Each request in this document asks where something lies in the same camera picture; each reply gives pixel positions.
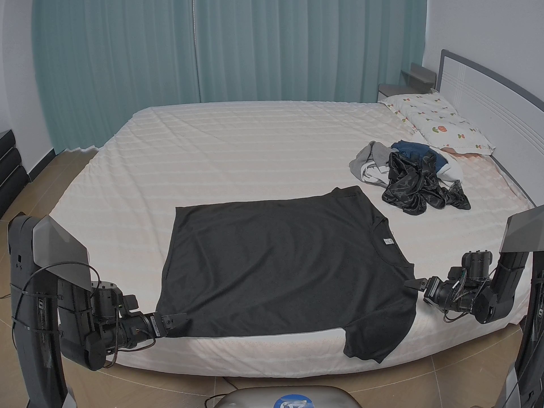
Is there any dark grey chest of drawers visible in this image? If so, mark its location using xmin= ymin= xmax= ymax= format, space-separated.
xmin=0 ymin=128 xmax=30 ymax=220

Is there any black T-shirt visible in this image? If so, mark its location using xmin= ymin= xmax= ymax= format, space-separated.
xmin=156 ymin=186 xmax=417 ymax=364

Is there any grey bedside table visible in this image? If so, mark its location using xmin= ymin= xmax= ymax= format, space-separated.
xmin=377 ymin=62 xmax=437 ymax=103

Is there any black cable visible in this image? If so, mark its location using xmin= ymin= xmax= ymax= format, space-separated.
xmin=12 ymin=261 xmax=102 ymax=327
xmin=442 ymin=306 xmax=473 ymax=326
xmin=108 ymin=337 xmax=157 ymax=367
xmin=205 ymin=376 xmax=241 ymax=405

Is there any pile of clothes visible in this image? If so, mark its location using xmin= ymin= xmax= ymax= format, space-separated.
xmin=349 ymin=140 xmax=472 ymax=216

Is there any white printed pillow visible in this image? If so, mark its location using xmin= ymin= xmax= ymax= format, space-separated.
xmin=379 ymin=93 xmax=497 ymax=156

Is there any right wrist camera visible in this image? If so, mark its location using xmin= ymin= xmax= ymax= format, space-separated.
xmin=447 ymin=266 xmax=468 ymax=288

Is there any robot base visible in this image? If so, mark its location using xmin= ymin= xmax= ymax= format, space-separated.
xmin=219 ymin=387 xmax=356 ymax=408

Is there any bed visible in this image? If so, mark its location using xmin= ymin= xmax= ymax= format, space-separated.
xmin=51 ymin=49 xmax=544 ymax=378

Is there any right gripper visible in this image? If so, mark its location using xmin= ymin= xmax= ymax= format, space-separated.
xmin=424 ymin=277 xmax=462 ymax=310

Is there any blue-green curtain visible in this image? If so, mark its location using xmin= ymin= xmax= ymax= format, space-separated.
xmin=193 ymin=0 xmax=428 ymax=104
xmin=32 ymin=0 xmax=201 ymax=153

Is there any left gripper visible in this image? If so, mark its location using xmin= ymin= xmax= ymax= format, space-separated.
xmin=120 ymin=311 xmax=166 ymax=343

